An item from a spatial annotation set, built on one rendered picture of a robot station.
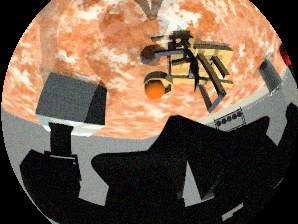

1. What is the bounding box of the brown ball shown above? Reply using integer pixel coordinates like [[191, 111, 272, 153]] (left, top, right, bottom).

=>
[[145, 80, 165, 100]]

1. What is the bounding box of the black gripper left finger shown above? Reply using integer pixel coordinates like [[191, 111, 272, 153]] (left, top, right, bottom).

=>
[[90, 115, 189, 200]]

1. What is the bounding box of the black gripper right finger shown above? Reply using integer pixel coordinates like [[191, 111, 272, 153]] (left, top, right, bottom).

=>
[[174, 113, 270, 201]]

